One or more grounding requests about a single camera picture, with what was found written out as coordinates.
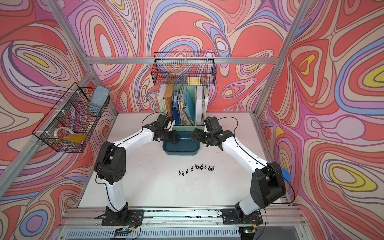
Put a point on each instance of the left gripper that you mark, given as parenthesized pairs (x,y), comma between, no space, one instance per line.
(173,137)

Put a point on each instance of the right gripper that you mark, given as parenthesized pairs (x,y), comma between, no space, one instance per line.
(199,139)

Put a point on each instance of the teal plastic storage tray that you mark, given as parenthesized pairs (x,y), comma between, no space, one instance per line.
(184,147)

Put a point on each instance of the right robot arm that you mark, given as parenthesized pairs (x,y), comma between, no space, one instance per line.
(267,180)

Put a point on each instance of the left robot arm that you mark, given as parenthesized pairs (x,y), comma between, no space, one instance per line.
(111,166)

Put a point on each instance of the blue folder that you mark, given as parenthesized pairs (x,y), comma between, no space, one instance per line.
(176,113)

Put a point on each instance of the mint green file organizer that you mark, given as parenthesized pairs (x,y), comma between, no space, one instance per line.
(186,97)

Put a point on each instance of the brown folder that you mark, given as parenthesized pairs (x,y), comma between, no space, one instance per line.
(168,98)

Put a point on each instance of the white binder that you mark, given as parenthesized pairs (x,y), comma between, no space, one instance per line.
(199,105)

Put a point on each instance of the yellow sticky note pad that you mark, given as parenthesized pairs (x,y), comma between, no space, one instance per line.
(193,81)

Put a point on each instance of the blue lid clear jar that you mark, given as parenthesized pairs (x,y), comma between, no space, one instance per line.
(286,175)

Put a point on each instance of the grey blue sponge block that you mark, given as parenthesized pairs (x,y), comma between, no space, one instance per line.
(99,97)

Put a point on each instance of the yellow pad in basket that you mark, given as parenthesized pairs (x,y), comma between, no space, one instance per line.
(75,138)

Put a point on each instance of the white tape roll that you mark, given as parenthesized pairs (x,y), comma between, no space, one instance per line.
(62,132)

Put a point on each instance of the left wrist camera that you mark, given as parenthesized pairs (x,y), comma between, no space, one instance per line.
(165,122)

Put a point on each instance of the black wire basket back wall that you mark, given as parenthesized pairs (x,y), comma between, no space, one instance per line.
(173,68)

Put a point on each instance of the black wire basket wall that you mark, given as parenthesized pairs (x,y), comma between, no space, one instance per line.
(73,110)
(173,68)

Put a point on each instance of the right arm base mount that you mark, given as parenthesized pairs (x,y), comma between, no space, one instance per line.
(236,217)

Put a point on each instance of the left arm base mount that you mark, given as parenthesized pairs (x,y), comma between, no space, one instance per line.
(123,218)

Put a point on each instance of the black wire basket left wall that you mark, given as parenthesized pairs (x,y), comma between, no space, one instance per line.
(73,110)

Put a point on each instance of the aluminium front rail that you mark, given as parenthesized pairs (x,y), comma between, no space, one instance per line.
(277,222)

